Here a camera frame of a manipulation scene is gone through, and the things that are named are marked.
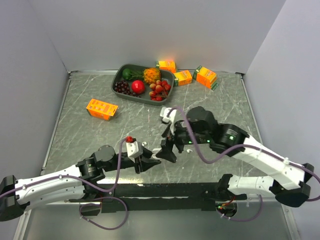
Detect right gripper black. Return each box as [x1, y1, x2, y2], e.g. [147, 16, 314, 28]
[155, 116, 211, 162]

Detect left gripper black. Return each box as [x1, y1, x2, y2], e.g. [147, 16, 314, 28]
[103, 144, 161, 173]

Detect white gold-rimmed charging case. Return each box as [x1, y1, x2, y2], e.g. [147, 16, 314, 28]
[151, 148, 163, 160]

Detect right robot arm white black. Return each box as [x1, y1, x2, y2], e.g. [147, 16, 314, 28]
[155, 106, 316, 208]

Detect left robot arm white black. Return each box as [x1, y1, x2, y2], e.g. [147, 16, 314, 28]
[0, 143, 161, 222]

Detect red lychee bunch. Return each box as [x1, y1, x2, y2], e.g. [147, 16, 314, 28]
[149, 80, 172, 102]

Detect dark grey fruit tray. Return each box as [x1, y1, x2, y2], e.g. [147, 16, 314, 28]
[111, 64, 175, 106]

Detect orange box front left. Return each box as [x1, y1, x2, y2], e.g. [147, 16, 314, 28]
[86, 98, 118, 121]

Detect orange box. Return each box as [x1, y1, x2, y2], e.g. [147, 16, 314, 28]
[155, 61, 177, 74]
[192, 65, 218, 90]
[174, 70, 193, 87]
[86, 98, 118, 121]

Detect red pomegranate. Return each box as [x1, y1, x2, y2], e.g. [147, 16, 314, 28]
[131, 80, 145, 95]

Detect dark grape bunch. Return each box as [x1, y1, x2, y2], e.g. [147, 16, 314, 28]
[113, 80, 139, 97]

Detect orange box middle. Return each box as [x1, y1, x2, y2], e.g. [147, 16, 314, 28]
[174, 70, 193, 87]

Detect orange spiky fruit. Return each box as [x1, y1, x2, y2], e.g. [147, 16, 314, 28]
[142, 67, 161, 85]

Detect green herb sprig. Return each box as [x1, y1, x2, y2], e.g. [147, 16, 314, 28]
[129, 69, 144, 81]

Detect orange box right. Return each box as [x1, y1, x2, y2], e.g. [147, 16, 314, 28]
[192, 65, 218, 90]

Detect green fruit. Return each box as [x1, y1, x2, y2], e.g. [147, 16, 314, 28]
[122, 68, 133, 81]

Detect orange box back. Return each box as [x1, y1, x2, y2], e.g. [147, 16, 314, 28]
[155, 61, 177, 74]

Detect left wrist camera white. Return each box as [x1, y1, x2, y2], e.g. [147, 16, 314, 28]
[125, 136, 143, 159]

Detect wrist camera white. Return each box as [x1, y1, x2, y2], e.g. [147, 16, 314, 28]
[160, 106, 177, 135]
[125, 136, 143, 159]

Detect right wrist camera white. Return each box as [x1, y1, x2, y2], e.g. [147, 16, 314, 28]
[160, 106, 177, 135]

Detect aluminium frame left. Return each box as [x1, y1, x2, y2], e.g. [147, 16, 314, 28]
[12, 71, 83, 240]

